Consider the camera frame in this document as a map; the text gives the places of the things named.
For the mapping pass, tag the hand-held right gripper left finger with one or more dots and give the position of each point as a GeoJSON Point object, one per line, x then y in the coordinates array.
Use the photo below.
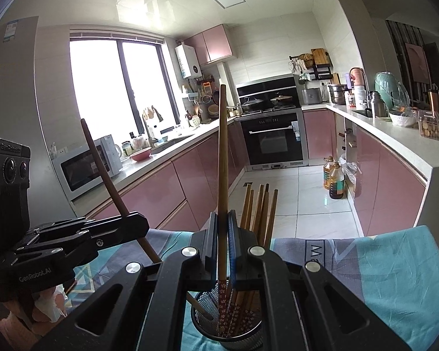
{"type": "Point", "coordinates": [209, 252]}

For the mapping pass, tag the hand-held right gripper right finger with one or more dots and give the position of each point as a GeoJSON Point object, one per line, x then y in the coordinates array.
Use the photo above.
{"type": "Point", "coordinates": [232, 248]}

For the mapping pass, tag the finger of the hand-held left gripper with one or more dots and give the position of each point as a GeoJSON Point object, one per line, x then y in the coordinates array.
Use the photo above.
{"type": "Point", "coordinates": [120, 226]}
{"type": "Point", "coordinates": [55, 251]}

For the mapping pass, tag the black mesh utensil holder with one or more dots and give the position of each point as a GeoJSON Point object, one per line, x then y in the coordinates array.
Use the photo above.
{"type": "Point", "coordinates": [248, 340]}

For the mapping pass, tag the hanging kitchen utensils rack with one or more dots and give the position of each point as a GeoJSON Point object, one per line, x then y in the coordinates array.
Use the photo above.
{"type": "Point", "coordinates": [201, 98]}

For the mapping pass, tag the person's left hand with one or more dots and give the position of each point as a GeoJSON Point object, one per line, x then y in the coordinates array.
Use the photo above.
{"type": "Point", "coordinates": [25, 309]}

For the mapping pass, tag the white paper tissue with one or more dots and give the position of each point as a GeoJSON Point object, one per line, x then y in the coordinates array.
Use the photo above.
{"type": "Point", "coordinates": [47, 305]}

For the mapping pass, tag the white countertop oven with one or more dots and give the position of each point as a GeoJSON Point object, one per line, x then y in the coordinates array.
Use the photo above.
{"type": "Point", "coordinates": [87, 170]}

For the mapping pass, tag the pink bowl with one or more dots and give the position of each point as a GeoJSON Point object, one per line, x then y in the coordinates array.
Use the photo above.
{"type": "Point", "coordinates": [141, 154]}

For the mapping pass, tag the pink kitchen base cabinets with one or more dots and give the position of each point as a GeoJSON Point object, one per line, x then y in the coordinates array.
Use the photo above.
{"type": "Point", "coordinates": [380, 175]}
{"type": "Point", "coordinates": [190, 179]}

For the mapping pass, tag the chrome kitchen faucet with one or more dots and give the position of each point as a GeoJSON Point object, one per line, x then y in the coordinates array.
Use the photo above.
{"type": "Point", "coordinates": [149, 135]}

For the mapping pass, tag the black integrated stove oven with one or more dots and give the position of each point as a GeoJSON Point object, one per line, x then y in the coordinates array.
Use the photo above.
{"type": "Point", "coordinates": [274, 139]}

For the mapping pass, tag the yellow cooking oil bottle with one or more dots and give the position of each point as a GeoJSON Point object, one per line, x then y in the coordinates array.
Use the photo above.
{"type": "Point", "coordinates": [327, 175]}

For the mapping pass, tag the dark cooking oil bottle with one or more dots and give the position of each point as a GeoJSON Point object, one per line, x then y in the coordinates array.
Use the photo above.
{"type": "Point", "coordinates": [336, 186]}

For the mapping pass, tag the clear plastic bag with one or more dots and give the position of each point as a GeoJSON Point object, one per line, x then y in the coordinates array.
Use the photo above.
{"type": "Point", "coordinates": [349, 172]}

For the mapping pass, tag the kitchen window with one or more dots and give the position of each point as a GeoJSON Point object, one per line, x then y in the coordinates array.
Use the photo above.
{"type": "Point", "coordinates": [98, 87]}

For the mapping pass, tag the teal grey patterned tablecloth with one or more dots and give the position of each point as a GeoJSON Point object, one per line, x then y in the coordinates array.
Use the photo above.
{"type": "Point", "coordinates": [369, 281]}

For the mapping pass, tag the wok with glass lid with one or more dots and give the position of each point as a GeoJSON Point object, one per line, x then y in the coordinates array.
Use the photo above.
{"type": "Point", "coordinates": [252, 104]}
{"type": "Point", "coordinates": [281, 101]}

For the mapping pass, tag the silver kitchen appliance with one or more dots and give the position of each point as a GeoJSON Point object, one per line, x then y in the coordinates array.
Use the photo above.
{"type": "Point", "coordinates": [311, 96]}

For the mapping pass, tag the stainless steel stockpot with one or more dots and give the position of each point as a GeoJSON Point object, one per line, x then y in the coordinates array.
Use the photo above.
{"type": "Point", "coordinates": [337, 95]}

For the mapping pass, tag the white canister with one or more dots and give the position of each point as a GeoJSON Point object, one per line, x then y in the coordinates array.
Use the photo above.
{"type": "Point", "coordinates": [360, 97]}

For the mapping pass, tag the stainless steel thermos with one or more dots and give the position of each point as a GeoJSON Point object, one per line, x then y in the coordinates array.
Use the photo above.
{"type": "Point", "coordinates": [376, 106]}

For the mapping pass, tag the purple bottle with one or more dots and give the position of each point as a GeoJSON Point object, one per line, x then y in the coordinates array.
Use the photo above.
{"type": "Point", "coordinates": [348, 81]}

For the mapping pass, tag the wooden cutting board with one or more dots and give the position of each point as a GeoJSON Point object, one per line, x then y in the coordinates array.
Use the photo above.
{"type": "Point", "coordinates": [320, 57]}

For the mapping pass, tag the pink kettle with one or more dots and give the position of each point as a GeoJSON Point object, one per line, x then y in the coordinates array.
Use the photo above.
{"type": "Point", "coordinates": [357, 78]}

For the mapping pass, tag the white bowl with food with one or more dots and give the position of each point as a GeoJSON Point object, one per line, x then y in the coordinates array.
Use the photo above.
{"type": "Point", "coordinates": [402, 120]}

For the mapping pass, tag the green mesh food cover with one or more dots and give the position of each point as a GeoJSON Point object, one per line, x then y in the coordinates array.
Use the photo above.
{"type": "Point", "coordinates": [389, 87]}

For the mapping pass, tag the clear plastic snack box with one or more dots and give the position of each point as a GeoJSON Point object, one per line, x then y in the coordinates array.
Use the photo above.
{"type": "Point", "coordinates": [430, 126]}

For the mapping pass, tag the copper coloured tumbler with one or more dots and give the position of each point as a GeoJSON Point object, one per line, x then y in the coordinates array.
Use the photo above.
{"type": "Point", "coordinates": [434, 100]}

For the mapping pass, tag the white wall water heater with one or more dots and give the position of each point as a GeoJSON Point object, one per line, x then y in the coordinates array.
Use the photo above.
{"type": "Point", "coordinates": [188, 62]}

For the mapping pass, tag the black wall storage rack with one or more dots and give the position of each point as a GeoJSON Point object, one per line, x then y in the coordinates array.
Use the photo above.
{"type": "Point", "coordinates": [316, 71]}

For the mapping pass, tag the pink upper wall cabinet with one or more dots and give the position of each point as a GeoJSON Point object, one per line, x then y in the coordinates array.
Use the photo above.
{"type": "Point", "coordinates": [210, 45]}

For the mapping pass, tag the dark striped wall panel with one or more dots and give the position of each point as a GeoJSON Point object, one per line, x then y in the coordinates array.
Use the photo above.
{"type": "Point", "coordinates": [397, 44]}

